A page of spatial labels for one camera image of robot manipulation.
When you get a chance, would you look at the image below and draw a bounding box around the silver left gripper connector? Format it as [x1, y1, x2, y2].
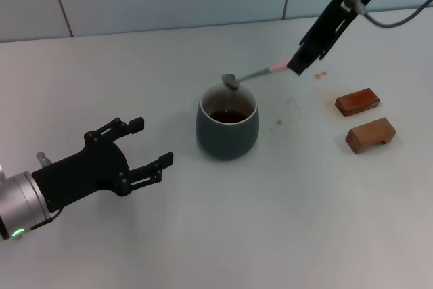
[36, 150, 52, 169]

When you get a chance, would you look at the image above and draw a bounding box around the right gripper cable with plug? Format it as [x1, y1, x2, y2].
[340, 0, 433, 29]

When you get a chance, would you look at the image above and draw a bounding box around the dark grey ceramic mug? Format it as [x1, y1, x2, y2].
[195, 82, 260, 162]

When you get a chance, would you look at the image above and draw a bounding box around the pink handled metal spoon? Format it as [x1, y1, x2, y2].
[221, 62, 292, 91]

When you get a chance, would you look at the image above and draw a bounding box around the dark flat wooden block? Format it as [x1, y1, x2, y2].
[334, 87, 380, 119]

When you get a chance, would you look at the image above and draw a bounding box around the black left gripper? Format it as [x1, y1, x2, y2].
[31, 116, 175, 213]

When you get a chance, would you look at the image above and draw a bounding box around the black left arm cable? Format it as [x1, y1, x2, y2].
[30, 208, 64, 231]

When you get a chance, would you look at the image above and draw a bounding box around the light arched wooden block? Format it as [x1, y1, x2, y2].
[344, 116, 397, 156]

